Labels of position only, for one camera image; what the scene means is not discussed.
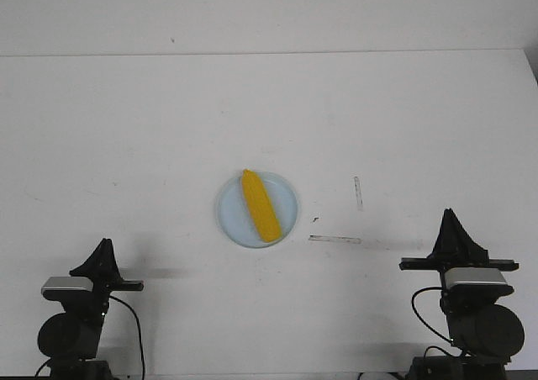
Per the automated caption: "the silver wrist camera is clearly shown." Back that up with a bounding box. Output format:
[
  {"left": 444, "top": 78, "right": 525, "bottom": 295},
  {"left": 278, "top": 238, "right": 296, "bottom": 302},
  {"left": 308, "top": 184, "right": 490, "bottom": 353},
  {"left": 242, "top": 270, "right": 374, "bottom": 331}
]
[
  {"left": 444, "top": 267, "right": 514, "bottom": 296},
  {"left": 41, "top": 277, "right": 93, "bottom": 301}
]

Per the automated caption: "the clear horizontal tape strip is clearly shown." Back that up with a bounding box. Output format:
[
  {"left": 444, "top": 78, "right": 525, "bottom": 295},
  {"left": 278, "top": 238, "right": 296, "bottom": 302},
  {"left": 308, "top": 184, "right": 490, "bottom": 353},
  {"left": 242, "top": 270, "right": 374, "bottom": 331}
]
[{"left": 309, "top": 235, "right": 361, "bottom": 245}]

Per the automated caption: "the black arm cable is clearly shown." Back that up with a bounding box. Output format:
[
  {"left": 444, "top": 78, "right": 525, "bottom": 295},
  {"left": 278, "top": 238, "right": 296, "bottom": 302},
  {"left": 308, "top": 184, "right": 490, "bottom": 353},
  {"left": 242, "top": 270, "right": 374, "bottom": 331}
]
[
  {"left": 108, "top": 295, "right": 146, "bottom": 377},
  {"left": 410, "top": 286, "right": 455, "bottom": 347}
]

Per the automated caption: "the light blue round plate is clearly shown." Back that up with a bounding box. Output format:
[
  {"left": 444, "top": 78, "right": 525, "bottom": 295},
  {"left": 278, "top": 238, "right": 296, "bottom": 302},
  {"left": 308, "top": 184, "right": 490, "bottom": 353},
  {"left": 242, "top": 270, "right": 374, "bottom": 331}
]
[{"left": 215, "top": 169, "right": 299, "bottom": 249}]

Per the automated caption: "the yellow corn cob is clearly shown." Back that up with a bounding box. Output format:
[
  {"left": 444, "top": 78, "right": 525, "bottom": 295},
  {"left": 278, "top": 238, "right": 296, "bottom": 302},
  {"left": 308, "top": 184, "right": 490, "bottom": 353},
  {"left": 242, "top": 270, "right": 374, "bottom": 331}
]
[{"left": 240, "top": 169, "right": 282, "bottom": 243}]

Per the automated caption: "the clear vertical tape strip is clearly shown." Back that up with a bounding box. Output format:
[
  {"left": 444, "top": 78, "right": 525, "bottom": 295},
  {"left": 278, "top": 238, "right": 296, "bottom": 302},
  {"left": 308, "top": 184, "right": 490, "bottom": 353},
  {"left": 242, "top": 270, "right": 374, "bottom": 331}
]
[{"left": 353, "top": 176, "right": 364, "bottom": 211}]

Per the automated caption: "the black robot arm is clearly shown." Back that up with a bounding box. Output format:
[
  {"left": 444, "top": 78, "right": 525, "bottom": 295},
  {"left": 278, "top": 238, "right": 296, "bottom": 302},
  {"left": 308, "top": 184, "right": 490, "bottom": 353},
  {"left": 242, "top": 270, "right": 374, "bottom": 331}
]
[
  {"left": 399, "top": 208, "right": 525, "bottom": 379},
  {"left": 37, "top": 238, "right": 144, "bottom": 379}
]

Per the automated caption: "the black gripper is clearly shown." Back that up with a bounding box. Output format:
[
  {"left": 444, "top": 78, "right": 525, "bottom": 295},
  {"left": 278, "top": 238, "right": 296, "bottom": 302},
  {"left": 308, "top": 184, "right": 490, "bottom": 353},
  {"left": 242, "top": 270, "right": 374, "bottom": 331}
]
[
  {"left": 69, "top": 238, "right": 144, "bottom": 303},
  {"left": 398, "top": 208, "right": 519, "bottom": 272}
]

